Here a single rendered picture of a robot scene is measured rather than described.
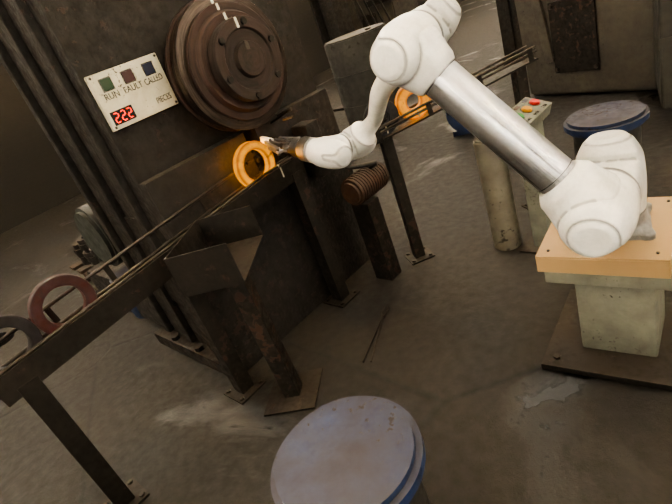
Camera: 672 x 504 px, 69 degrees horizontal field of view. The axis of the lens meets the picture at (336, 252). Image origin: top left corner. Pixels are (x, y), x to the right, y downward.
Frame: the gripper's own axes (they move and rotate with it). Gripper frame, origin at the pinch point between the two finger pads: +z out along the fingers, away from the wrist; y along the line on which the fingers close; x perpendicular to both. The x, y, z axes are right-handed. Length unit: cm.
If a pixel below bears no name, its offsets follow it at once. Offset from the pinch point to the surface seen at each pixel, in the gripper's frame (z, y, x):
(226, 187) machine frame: 5.1, -20.7, -11.0
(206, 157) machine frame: 7.6, -23.3, 2.3
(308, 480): -99, -84, -22
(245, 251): -30, -42, -16
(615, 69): -51, 262, -50
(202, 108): 1.2, -22.0, 21.1
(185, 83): 2.9, -24.2, 30.2
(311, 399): -48, -46, -74
